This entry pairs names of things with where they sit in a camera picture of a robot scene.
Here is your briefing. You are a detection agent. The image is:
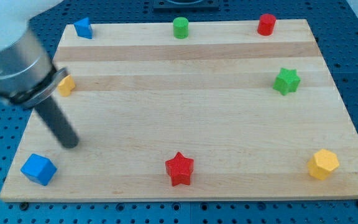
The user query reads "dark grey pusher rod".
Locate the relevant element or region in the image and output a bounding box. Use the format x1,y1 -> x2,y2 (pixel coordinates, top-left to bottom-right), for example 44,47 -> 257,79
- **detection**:
34,96 -> 79,149

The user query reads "yellow heart block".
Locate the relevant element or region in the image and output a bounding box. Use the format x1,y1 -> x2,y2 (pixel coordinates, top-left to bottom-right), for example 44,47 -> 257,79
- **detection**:
57,75 -> 76,97

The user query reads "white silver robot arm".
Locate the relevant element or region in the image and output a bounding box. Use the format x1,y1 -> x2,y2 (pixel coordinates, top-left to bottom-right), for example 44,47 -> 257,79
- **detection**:
0,0 -> 79,148

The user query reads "blue cube block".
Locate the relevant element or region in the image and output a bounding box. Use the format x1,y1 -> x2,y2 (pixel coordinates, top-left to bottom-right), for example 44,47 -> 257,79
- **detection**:
21,154 -> 57,186

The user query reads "blue triangle block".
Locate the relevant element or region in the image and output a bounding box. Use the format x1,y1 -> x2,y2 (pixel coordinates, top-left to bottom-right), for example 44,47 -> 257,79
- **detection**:
73,17 -> 93,39

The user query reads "red star block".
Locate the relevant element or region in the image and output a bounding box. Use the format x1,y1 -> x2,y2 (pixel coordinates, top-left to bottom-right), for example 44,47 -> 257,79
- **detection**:
165,152 -> 194,186

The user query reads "green cylinder block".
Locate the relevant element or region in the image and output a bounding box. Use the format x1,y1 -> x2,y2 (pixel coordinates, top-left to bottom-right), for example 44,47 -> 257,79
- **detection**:
172,17 -> 189,39

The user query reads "wooden board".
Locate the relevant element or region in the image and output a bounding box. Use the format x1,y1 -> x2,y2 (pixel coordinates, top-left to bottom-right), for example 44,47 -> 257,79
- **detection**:
0,19 -> 358,203

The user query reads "red cylinder block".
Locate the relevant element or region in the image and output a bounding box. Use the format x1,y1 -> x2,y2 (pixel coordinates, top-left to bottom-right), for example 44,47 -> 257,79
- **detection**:
257,14 -> 277,36

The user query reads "green star block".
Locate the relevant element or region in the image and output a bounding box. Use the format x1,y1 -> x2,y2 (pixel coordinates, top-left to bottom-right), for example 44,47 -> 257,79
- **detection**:
273,68 -> 301,95

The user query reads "yellow hexagon block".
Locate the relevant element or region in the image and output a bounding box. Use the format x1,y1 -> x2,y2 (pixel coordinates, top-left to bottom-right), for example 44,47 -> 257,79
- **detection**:
307,149 -> 340,180

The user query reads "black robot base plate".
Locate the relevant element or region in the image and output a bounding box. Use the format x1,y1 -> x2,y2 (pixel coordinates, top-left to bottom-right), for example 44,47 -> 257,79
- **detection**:
152,0 -> 221,10

